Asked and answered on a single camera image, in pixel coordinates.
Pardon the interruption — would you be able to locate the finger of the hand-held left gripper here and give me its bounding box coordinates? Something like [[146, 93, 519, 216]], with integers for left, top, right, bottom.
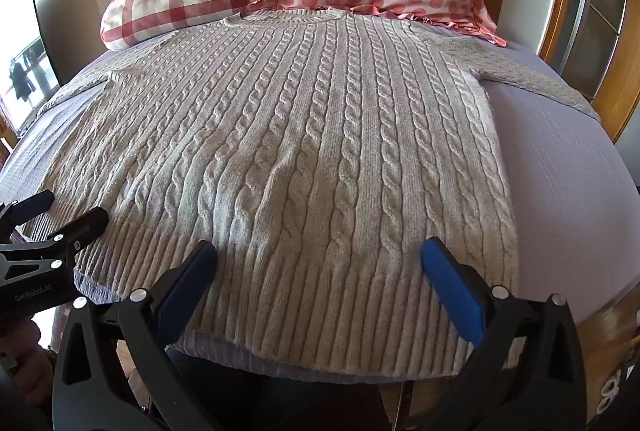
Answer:
[[30, 206, 110, 257], [0, 190, 55, 227]]

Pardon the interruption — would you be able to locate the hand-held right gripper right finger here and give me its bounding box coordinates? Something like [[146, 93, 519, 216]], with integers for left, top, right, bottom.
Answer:
[[421, 237, 587, 431]]

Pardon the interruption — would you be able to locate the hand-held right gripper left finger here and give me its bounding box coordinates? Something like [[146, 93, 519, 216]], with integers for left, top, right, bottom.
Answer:
[[52, 239, 219, 431]]

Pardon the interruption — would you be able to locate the beige cable knit sweater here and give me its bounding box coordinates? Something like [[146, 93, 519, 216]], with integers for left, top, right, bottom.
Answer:
[[22, 8, 601, 382]]

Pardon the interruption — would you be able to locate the person's left hand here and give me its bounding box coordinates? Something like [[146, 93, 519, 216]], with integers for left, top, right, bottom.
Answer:
[[0, 318, 56, 412]]

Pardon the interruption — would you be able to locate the framed picture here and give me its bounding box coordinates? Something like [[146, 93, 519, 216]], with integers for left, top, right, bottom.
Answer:
[[0, 36, 63, 137]]

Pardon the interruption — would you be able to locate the lavender bed sheet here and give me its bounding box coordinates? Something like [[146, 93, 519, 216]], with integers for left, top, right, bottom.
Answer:
[[0, 28, 640, 387]]

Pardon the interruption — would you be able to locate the wooden headboard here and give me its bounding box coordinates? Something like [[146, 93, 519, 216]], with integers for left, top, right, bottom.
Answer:
[[537, 0, 640, 144]]

